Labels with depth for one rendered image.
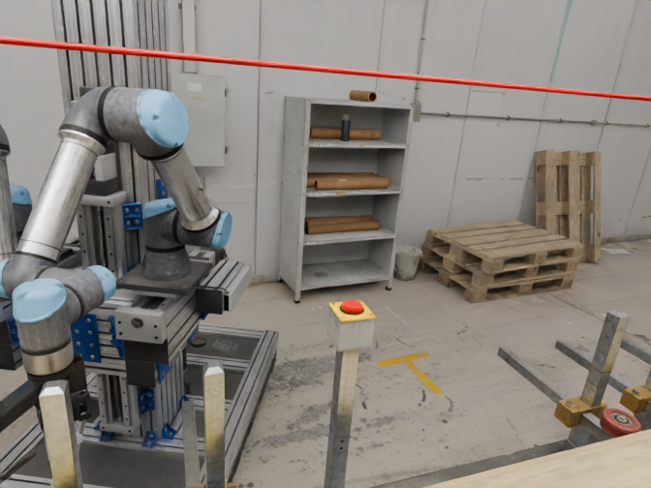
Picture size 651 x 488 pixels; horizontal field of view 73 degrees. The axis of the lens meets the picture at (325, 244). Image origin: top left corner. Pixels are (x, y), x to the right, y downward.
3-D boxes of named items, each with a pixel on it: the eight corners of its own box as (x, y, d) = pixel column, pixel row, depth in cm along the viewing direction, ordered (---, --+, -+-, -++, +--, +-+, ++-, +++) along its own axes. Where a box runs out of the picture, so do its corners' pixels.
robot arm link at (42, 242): (63, 71, 96) (-32, 290, 81) (108, 74, 94) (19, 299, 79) (96, 104, 107) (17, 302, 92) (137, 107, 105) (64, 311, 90)
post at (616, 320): (562, 456, 129) (607, 308, 113) (571, 453, 130) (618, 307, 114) (572, 465, 126) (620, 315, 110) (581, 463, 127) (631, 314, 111)
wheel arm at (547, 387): (496, 356, 148) (498, 346, 146) (504, 355, 149) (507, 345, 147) (613, 455, 109) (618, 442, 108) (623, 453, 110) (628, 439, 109)
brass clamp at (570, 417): (551, 414, 122) (556, 399, 121) (588, 406, 127) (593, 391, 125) (570, 430, 117) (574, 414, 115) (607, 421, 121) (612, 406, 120)
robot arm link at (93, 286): (69, 258, 90) (24, 278, 80) (119, 265, 88) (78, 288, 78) (74, 292, 92) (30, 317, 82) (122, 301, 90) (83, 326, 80)
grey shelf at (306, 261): (277, 281, 389) (284, 95, 338) (366, 270, 426) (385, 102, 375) (294, 303, 351) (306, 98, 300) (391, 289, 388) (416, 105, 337)
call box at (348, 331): (325, 336, 90) (328, 302, 87) (357, 332, 92) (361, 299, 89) (337, 355, 83) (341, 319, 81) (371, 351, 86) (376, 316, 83)
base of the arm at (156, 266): (154, 260, 147) (152, 231, 144) (199, 264, 146) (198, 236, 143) (131, 278, 133) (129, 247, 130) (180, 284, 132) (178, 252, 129)
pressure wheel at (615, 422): (626, 450, 114) (639, 413, 110) (629, 472, 107) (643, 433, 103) (591, 438, 117) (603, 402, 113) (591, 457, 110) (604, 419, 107)
